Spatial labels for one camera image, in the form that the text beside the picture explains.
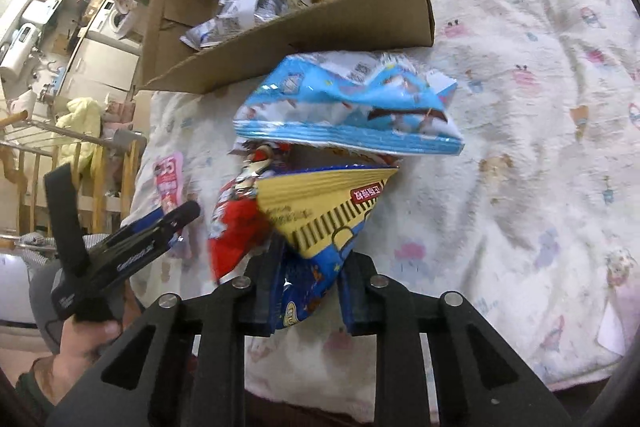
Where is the yellow blue chips bag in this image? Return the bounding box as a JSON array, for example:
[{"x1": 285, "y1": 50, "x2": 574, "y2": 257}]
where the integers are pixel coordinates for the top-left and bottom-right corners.
[{"x1": 257, "y1": 165, "x2": 397, "y2": 329}]

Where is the pink white snack pouch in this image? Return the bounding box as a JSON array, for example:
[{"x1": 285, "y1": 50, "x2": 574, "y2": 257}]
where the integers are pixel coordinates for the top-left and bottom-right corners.
[{"x1": 153, "y1": 152, "x2": 183, "y2": 213}]

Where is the person's left hand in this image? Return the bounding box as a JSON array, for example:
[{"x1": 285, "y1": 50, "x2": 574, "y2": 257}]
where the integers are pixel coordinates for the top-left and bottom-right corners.
[{"x1": 38, "y1": 282, "x2": 141, "y2": 405}]

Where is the red milk candy bag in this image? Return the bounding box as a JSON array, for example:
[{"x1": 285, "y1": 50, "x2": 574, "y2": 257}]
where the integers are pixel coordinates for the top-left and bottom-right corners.
[{"x1": 208, "y1": 142, "x2": 291, "y2": 283}]

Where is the wooden drying rack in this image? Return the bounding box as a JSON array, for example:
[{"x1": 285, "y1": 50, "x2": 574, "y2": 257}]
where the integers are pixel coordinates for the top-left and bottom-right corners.
[{"x1": 1, "y1": 110, "x2": 146, "y2": 236}]

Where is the light blue snack bag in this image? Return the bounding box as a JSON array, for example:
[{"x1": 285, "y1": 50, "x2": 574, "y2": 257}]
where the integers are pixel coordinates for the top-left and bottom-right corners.
[{"x1": 233, "y1": 51, "x2": 464, "y2": 156}]

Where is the white washing machine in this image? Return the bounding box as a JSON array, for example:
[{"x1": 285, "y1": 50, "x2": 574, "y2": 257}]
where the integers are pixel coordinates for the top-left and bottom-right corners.
[{"x1": 87, "y1": 0, "x2": 142, "y2": 43}]

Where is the white printed snack bag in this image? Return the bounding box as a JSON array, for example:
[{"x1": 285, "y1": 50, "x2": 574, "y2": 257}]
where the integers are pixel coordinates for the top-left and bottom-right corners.
[{"x1": 180, "y1": 0, "x2": 288, "y2": 52}]

